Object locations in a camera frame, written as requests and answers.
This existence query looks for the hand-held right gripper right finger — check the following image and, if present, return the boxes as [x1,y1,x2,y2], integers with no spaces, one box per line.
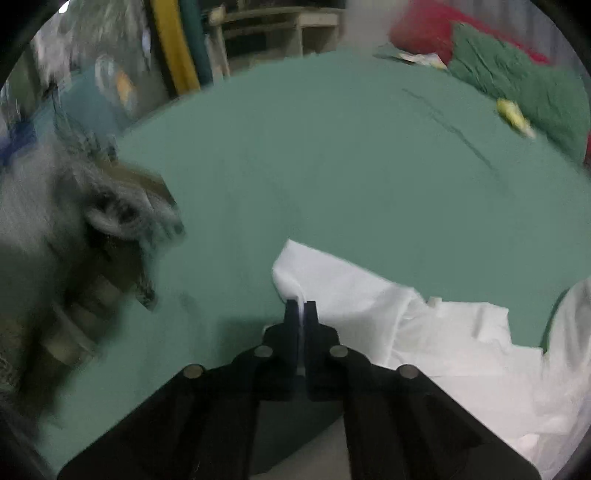
[305,301,542,480]

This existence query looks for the large white garment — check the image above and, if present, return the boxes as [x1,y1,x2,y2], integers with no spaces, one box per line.
[252,239,591,480]

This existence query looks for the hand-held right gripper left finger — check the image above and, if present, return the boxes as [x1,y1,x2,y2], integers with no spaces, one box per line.
[58,299,302,480]

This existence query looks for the yellow pole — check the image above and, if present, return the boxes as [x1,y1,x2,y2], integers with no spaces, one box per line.
[151,0,202,94]

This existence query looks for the small yellow item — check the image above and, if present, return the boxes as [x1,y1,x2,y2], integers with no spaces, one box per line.
[496,98,537,139]

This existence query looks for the pale wooden shelf unit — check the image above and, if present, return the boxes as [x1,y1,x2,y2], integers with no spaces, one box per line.
[207,6,348,78]

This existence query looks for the loose paper sheets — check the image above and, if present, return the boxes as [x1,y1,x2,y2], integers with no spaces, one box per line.
[373,43,450,71]

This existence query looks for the red pillow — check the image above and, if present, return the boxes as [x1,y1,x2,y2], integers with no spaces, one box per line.
[389,0,551,65]

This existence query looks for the green bed sheet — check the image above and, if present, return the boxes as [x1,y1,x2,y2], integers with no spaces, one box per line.
[39,48,591,472]

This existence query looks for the green pillow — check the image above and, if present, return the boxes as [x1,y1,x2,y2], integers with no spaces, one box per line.
[447,22,588,163]

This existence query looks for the dark green pole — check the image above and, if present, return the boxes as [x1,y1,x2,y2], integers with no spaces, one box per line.
[180,0,214,86]

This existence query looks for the blurred blue object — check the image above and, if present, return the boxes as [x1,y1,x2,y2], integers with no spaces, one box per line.
[60,54,139,134]

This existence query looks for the grey brown bag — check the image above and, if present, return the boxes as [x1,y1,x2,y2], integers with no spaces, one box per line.
[0,138,186,416]

